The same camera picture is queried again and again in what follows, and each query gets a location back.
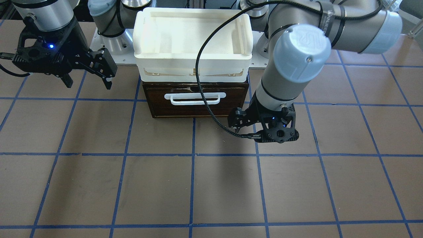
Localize wooden drawer with white handle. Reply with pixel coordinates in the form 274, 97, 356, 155
150, 87, 247, 119

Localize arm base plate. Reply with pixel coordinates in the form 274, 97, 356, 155
250, 31, 269, 69
87, 26, 139, 66

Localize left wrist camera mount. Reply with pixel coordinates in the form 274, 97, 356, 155
254, 104, 299, 143

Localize white plastic tray box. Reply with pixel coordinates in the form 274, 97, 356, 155
133, 7, 253, 83

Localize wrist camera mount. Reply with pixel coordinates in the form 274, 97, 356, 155
1, 16, 77, 77
254, 104, 299, 143

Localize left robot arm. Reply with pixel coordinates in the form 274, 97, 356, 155
228, 0, 403, 134

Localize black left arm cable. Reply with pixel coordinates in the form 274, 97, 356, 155
195, 0, 384, 139

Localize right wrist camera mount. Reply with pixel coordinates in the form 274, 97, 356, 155
1, 16, 77, 77

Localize grey office chair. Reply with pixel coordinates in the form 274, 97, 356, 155
398, 0, 423, 39

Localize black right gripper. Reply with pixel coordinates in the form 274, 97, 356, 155
56, 46, 117, 90

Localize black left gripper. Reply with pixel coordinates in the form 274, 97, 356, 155
227, 101, 265, 132

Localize dark brown wooden cabinet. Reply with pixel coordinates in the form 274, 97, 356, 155
141, 74, 250, 119

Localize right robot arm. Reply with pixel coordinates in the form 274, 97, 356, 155
1, 0, 157, 90

